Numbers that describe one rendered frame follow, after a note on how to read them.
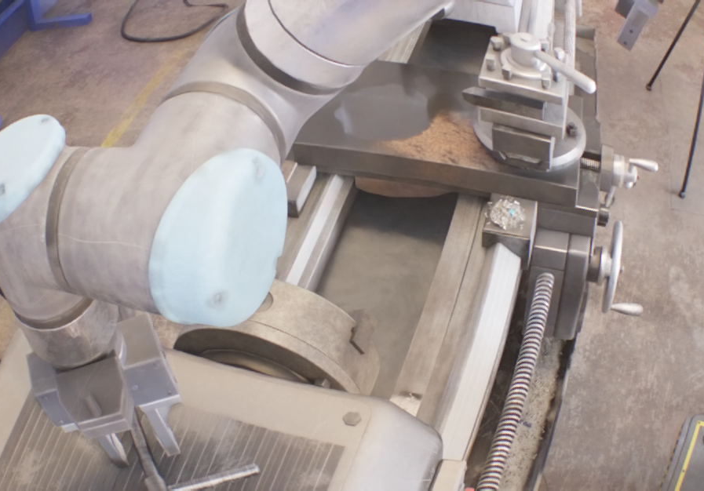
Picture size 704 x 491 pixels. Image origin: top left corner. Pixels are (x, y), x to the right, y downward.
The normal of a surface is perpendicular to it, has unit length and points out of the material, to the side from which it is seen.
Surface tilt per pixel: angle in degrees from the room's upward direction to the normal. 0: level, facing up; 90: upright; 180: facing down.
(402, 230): 12
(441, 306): 0
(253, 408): 0
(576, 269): 90
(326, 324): 39
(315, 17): 80
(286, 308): 16
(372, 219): 20
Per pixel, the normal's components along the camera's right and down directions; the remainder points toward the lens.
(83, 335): 0.62, 0.52
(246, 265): 0.94, 0.17
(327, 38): -0.15, 0.77
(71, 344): 0.42, 0.62
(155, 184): -0.12, -0.60
